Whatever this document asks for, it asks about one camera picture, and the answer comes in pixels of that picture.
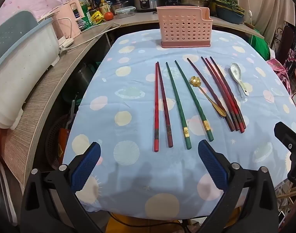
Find bright red chopstick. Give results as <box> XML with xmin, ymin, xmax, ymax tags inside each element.
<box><xmin>205</xmin><ymin>57</ymin><xmax>246</xmax><ymax>133</ymax></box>
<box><xmin>153</xmin><ymin>63</ymin><xmax>160</xmax><ymax>153</ymax></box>

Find pink perforated utensil basket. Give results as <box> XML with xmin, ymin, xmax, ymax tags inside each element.
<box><xmin>156</xmin><ymin>6</ymin><xmax>213</xmax><ymax>48</ymax></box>

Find blue dotted tablecloth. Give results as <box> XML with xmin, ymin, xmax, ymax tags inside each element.
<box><xmin>63</xmin><ymin>28</ymin><xmax>296</xmax><ymax>217</ymax></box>

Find yellow snack packet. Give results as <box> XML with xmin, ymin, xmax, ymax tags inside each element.
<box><xmin>90</xmin><ymin>11</ymin><xmax>105</xmax><ymax>25</ymax></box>

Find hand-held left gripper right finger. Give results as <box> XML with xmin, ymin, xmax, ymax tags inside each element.
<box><xmin>198</xmin><ymin>139</ymin><xmax>280</xmax><ymax>233</ymax></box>

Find white cord with switch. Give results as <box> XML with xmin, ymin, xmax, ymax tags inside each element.
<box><xmin>243</xmin><ymin>0</ymin><xmax>255</xmax><ymax>28</ymax></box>

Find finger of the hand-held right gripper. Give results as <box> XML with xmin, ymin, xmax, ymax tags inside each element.
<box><xmin>274</xmin><ymin>121</ymin><xmax>296</xmax><ymax>190</ymax></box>

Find maroon twisted chopstick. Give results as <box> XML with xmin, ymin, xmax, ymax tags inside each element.
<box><xmin>187</xmin><ymin>57</ymin><xmax>236</xmax><ymax>131</ymax></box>

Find dark metal chair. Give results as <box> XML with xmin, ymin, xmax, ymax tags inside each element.
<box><xmin>272</xmin><ymin>24</ymin><xmax>296</xmax><ymax>59</ymax></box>

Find pink electric appliance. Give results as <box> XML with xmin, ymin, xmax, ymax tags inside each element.
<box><xmin>45</xmin><ymin>0</ymin><xmax>86</xmax><ymax>38</ymax></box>

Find green potted plants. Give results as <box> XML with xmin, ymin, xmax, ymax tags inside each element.
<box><xmin>212</xmin><ymin>0</ymin><xmax>246</xmax><ymax>14</ymax></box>

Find grey-blue perforated lid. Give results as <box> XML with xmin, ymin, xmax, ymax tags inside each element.
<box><xmin>0</xmin><ymin>10</ymin><xmax>40</xmax><ymax>68</ymax></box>

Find pink floral cloth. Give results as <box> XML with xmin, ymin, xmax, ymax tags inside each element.
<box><xmin>267</xmin><ymin>58</ymin><xmax>292</xmax><ymax>95</ymax></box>

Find dark red chopstick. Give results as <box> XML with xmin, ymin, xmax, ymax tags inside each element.
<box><xmin>209</xmin><ymin>56</ymin><xmax>247</xmax><ymax>130</ymax></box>
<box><xmin>157</xmin><ymin>61</ymin><xmax>174</xmax><ymax>148</ymax></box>
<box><xmin>201</xmin><ymin>56</ymin><xmax>240</xmax><ymax>131</ymax></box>

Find gold flower spoon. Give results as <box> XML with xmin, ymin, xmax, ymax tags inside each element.
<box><xmin>189</xmin><ymin>76</ymin><xmax>226</xmax><ymax>117</ymax></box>

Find beige curtain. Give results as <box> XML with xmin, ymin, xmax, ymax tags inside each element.
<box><xmin>235</xmin><ymin>0</ymin><xmax>296</xmax><ymax>42</ymax></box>

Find green cloth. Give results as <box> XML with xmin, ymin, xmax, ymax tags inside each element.
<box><xmin>250</xmin><ymin>28</ymin><xmax>270</xmax><ymax>61</ymax></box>

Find green chopstick gold band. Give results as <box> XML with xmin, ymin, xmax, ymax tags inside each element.
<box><xmin>165</xmin><ymin>62</ymin><xmax>192</xmax><ymax>150</ymax></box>
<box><xmin>174</xmin><ymin>60</ymin><xmax>215</xmax><ymax>142</ymax></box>

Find black cable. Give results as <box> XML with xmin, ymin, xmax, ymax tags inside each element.
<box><xmin>109</xmin><ymin>211</ymin><xmax>190</xmax><ymax>233</ymax></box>

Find blue planter box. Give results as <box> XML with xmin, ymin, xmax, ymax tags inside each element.
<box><xmin>215</xmin><ymin>5</ymin><xmax>246</xmax><ymax>25</ymax></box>

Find yellow cap oil bottle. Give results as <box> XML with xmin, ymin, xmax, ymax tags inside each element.
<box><xmin>99</xmin><ymin>0</ymin><xmax>111</xmax><ymax>15</ymax></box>

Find white plastic tub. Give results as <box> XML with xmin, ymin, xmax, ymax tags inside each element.
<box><xmin>0</xmin><ymin>17</ymin><xmax>60</xmax><ymax>130</ymax></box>

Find white power strip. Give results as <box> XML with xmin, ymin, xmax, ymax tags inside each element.
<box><xmin>59</xmin><ymin>38</ymin><xmax>74</xmax><ymax>53</ymax></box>

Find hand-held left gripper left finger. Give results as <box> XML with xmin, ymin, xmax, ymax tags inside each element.
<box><xmin>20</xmin><ymin>141</ymin><xmax>102</xmax><ymax>233</ymax></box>

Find white ceramic spoon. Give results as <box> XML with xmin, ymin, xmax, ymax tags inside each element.
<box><xmin>230</xmin><ymin>62</ymin><xmax>250</xmax><ymax>97</ymax></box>

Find white power cable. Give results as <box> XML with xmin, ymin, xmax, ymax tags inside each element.
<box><xmin>65</xmin><ymin>22</ymin><xmax>121</xmax><ymax>51</ymax></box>

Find clear plastic food container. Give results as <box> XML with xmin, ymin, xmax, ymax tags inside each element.
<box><xmin>115</xmin><ymin>6</ymin><xmax>136</xmax><ymax>18</ymax></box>

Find small lidded steel pot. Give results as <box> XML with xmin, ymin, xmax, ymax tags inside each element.
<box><xmin>111</xmin><ymin>0</ymin><xmax>129</xmax><ymax>11</ymax></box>

